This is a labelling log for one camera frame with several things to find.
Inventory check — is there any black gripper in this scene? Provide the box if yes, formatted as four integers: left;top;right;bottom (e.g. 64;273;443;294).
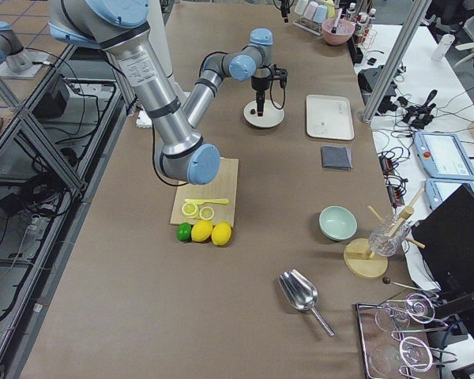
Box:
251;0;289;117

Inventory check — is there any cream round plate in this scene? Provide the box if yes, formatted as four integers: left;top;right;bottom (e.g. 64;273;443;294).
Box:
243;99;284;129

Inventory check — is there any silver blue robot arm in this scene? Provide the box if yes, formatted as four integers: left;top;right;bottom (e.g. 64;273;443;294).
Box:
49;1;275;185

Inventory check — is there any cream rabbit tray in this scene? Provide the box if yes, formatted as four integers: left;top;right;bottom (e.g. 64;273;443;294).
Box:
306;95;355;141

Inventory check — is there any white cup rack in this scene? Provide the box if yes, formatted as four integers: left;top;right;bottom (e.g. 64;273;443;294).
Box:
293;17;322;36

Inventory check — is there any white plastic cup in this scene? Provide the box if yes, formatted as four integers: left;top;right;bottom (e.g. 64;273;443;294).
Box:
294;0;309;16

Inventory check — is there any blue plastic cup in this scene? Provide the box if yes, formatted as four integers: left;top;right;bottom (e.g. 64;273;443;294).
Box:
312;4;327;24

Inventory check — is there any pink plastic cup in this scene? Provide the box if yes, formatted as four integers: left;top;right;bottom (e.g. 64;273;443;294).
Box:
303;1;318;21

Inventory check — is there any yellow plastic cup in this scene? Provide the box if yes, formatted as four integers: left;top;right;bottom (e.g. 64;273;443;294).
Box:
325;0;336;19

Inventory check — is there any pink bowl of ice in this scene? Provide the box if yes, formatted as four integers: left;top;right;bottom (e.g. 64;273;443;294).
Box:
322;18;355;46

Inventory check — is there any grey folded cloth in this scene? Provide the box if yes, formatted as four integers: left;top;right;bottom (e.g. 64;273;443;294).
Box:
321;145;352;171

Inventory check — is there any yellow plastic knife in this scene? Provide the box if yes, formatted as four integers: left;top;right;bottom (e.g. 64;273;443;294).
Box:
184;198;230;205

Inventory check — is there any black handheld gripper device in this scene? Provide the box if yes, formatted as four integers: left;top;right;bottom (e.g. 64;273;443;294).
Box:
397;89;438;129

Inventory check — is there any wooden cutting board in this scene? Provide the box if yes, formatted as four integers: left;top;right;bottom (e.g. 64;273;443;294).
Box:
170;158;239;227

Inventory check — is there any lemon slice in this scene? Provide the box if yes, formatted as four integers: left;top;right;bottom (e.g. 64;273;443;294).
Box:
181;202;199;219
198;206;215;220

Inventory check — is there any mint green bowl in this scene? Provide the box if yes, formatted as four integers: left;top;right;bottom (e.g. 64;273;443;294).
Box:
318;206;357;242

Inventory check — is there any whole yellow lemon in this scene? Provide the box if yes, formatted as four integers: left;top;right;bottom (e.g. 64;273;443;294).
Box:
191;220;213;242
211;222;232;246

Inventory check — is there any blue teach pendant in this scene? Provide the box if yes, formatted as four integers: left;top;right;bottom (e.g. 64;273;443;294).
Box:
414;132;474;182
424;178;474;211

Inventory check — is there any green lime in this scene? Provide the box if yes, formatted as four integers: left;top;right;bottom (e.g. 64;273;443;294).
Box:
176;223;192;242

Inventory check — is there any cut glass tumbler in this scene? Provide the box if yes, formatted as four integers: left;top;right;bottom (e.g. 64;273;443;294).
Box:
369;215;411;257

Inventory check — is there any wooden mug tree stand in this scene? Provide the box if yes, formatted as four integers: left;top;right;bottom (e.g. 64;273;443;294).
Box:
344;188;426;279

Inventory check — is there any metal ice scoop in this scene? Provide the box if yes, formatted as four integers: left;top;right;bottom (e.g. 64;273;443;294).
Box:
278;268;335;337

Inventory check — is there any black computer monitor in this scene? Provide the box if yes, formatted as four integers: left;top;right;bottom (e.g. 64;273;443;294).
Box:
412;184;474;295

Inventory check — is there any aluminium frame post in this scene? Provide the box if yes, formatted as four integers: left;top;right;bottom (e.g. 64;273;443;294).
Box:
361;0;431;124

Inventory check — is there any black wire glass tray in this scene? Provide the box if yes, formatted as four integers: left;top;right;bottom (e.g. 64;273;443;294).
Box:
355;292;457;378

